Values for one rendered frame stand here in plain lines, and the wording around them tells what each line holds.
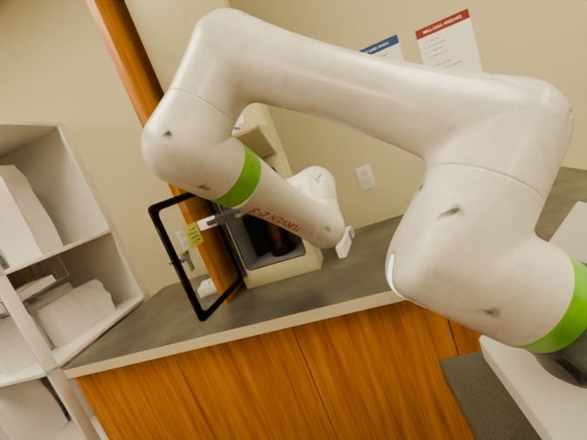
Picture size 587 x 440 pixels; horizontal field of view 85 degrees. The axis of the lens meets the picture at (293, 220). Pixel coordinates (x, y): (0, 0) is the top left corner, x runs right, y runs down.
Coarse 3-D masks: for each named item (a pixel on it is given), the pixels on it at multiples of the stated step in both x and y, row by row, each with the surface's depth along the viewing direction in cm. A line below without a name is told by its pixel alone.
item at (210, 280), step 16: (176, 208) 104; (192, 208) 111; (208, 208) 120; (176, 224) 102; (192, 224) 109; (176, 240) 100; (192, 240) 107; (208, 240) 114; (192, 256) 105; (208, 256) 112; (224, 256) 121; (176, 272) 97; (192, 272) 103; (208, 272) 110; (224, 272) 118; (208, 288) 107; (224, 288) 116; (192, 304) 99; (208, 304) 105
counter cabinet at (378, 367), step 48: (288, 336) 102; (336, 336) 99; (384, 336) 96; (432, 336) 93; (96, 384) 123; (144, 384) 118; (192, 384) 114; (240, 384) 110; (288, 384) 107; (336, 384) 103; (384, 384) 100; (432, 384) 97; (144, 432) 125; (192, 432) 120; (240, 432) 116; (288, 432) 112; (336, 432) 108; (384, 432) 105; (432, 432) 102
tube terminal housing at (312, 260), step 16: (256, 112) 112; (240, 128) 115; (272, 128) 118; (272, 160) 116; (288, 176) 119; (304, 240) 121; (240, 256) 128; (304, 256) 123; (320, 256) 128; (256, 272) 129; (272, 272) 127; (288, 272) 126; (304, 272) 125
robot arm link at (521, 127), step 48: (192, 48) 46; (240, 48) 44; (288, 48) 43; (336, 48) 42; (240, 96) 48; (288, 96) 45; (336, 96) 41; (384, 96) 39; (432, 96) 36; (480, 96) 35; (528, 96) 33; (432, 144) 38; (480, 144) 34; (528, 144) 32
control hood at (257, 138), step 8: (248, 128) 103; (256, 128) 102; (264, 128) 107; (240, 136) 104; (248, 136) 105; (256, 136) 105; (264, 136) 106; (248, 144) 108; (256, 144) 108; (264, 144) 108; (272, 144) 111; (256, 152) 111; (264, 152) 112; (272, 152) 112
